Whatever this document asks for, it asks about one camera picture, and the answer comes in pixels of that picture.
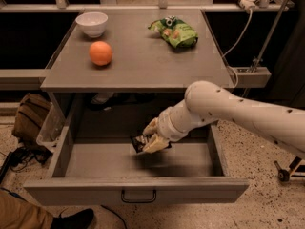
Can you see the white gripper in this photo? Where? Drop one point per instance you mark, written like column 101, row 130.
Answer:
column 165, row 123

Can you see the black rxbar chocolate wrapper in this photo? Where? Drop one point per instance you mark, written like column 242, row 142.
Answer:
column 138, row 143

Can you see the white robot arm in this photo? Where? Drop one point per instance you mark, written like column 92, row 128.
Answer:
column 204, row 103

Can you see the grey open drawer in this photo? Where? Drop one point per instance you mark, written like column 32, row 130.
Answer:
column 93, row 163

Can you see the orange fruit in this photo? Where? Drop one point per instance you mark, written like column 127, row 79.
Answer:
column 100, row 53

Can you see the clear plastic bin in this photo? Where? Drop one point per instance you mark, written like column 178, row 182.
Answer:
column 51, row 129

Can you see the green chip bag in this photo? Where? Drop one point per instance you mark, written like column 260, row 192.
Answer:
column 175, row 31

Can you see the black shoe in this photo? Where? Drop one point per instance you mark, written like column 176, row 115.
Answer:
column 80, row 220

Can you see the brown backpack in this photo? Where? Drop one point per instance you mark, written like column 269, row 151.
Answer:
column 29, row 119

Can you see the white ceramic bowl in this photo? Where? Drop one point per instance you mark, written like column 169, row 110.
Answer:
column 93, row 24

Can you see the metal tripod pole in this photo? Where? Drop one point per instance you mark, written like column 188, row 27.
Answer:
column 257, row 76

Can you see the black caster wheel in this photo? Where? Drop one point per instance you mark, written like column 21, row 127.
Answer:
column 283, row 175

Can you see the tan trouser leg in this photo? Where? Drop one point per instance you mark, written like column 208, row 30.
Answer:
column 15, row 213

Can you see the white power adapter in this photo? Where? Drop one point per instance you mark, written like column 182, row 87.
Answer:
column 248, row 0

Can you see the black drawer handle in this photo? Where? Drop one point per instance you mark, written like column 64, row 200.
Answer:
column 138, row 196

